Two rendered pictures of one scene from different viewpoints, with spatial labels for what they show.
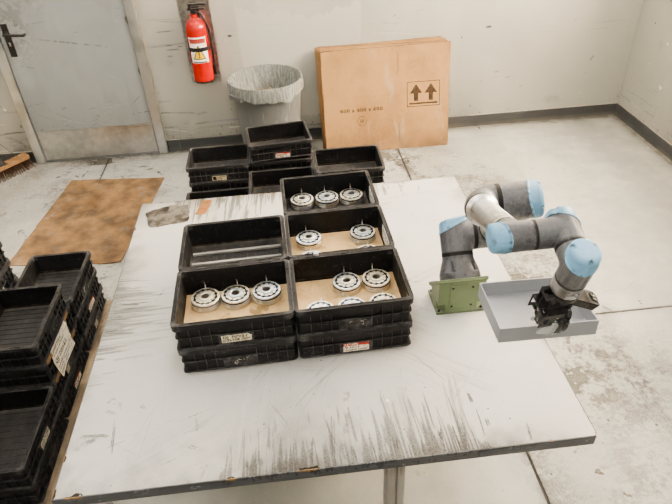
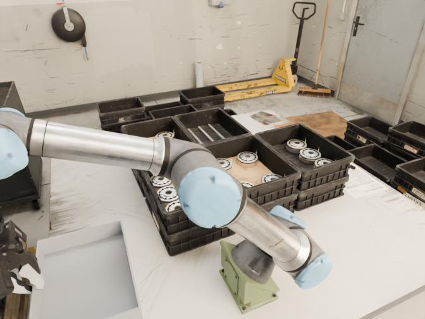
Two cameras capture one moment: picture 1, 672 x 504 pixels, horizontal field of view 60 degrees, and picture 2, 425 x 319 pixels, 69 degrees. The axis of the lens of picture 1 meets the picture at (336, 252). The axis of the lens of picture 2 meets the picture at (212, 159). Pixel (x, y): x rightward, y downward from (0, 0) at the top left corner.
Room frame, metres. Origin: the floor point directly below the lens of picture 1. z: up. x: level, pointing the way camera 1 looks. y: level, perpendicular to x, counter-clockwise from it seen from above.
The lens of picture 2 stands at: (1.35, -1.07, 1.66)
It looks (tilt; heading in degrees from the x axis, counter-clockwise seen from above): 32 degrees down; 71
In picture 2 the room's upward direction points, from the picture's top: 1 degrees counter-clockwise
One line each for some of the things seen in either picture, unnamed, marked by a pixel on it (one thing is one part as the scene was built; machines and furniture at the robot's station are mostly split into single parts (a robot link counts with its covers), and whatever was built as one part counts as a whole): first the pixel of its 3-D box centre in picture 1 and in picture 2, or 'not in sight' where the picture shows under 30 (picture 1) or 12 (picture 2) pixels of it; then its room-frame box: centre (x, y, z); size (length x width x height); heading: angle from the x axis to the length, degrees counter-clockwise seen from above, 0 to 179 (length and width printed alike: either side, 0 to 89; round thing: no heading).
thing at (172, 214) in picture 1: (167, 214); (264, 117); (2.40, 0.81, 0.71); 0.22 x 0.19 x 0.01; 94
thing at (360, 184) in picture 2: not in sight; (350, 176); (2.48, -0.03, 0.70); 0.33 x 0.23 x 0.01; 94
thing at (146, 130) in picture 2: (235, 304); (158, 145); (1.54, 0.36, 0.87); 0.40 x 0.30 x 0.11; 96
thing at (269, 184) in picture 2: (337, 231); (247, 161); (1.88, -0.01, 0.92); 0.40 x 0.30 x 0.02; 96
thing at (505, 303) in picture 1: (535, 307); (85, 278); (1.22, -0.56, 1.07); 0.27 x 0.20 x 0.05; 93
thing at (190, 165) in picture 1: (222, 178); (371, 144); (3.45, 0.73, 0.31); 0.40 x 0.30 x 0.34; 94
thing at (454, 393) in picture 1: (317, 351); (220, 238); (1.79, 0.10, 0.35); 1.60 x 1.60 x 0.70; 4
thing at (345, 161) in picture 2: (327, 193); (301, 146); (2.18, 0.02, 0.92); 0.40 x 0.30 x 0.02; 96
